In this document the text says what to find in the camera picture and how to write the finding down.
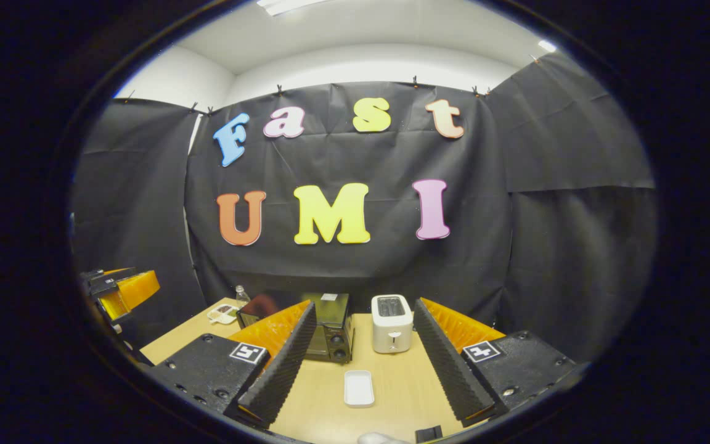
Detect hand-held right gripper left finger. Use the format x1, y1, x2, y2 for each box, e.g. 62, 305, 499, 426
149, 300, 319, 428

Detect white rectangular tray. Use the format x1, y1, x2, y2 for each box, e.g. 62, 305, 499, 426
343, 369, 375, 408

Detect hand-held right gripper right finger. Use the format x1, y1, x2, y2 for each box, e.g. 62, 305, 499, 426
412, 297, 584, 427

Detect black backdrop cloth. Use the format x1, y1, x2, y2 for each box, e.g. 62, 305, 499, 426
70, 52, 658, 364

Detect white toaster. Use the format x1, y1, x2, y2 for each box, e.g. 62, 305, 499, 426
371, 294, 414, 355

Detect row of black cloth clips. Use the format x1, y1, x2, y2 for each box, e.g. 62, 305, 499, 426
124, 55, 544, 118

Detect black electric oven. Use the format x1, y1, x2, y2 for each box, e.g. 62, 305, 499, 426
236, 292, 356, 363

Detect white divided plate with beans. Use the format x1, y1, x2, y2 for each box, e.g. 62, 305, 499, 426
207, 303, 240, 325

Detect large ceiling light panel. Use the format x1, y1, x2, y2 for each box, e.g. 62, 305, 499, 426
256, 0, 331, 16

